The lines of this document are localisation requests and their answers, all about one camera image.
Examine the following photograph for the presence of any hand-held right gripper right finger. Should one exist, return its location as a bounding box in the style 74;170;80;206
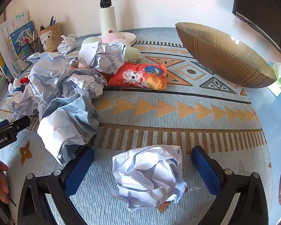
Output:
191;145;268;225

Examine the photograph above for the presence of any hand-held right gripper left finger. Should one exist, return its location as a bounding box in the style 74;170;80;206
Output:
17;146;95;225

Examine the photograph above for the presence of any blue and white plush toy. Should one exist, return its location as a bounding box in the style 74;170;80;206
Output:
8;77;27;97

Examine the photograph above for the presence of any pile of papers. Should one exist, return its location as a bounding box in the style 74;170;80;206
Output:
10;52;108;166

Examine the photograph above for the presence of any white paper ball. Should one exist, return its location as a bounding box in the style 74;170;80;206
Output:
110;145;187;212

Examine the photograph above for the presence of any ribbed brown glass bowl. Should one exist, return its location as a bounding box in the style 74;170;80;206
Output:
175;22;277;89

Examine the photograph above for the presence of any person's left hand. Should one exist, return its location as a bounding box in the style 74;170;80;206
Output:
0;160;10;204

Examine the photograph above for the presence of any patterned blue table mat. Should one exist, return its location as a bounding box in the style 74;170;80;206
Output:
0;27;273;225

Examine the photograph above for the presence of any row of books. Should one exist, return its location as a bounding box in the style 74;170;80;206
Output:
0;9;35;78

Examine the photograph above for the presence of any black mesh pen holder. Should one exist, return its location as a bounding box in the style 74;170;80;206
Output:
29;36;45;55

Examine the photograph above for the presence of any bunch of pens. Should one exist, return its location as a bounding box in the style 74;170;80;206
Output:
26;29;39;45
39;16;57;31

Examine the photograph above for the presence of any kraft paper pen holder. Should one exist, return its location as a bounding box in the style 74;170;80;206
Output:
39;22;62;52

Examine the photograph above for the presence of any small crumpled paper ball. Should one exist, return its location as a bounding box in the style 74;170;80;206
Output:
57;34;76;53

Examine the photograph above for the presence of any printed crumpled paper ball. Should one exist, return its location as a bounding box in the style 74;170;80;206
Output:
78;41;128;74

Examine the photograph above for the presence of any red snack packet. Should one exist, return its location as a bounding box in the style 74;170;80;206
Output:
107;62;167;91

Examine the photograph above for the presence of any green tissue pack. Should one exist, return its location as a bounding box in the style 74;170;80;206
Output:
267;61;281;97

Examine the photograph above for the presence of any green round plush cushion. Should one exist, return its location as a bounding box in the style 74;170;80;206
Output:
81;36;103;46
124;47;142;64

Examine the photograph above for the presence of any black monitor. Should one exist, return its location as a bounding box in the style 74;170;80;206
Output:
232;0;281;62

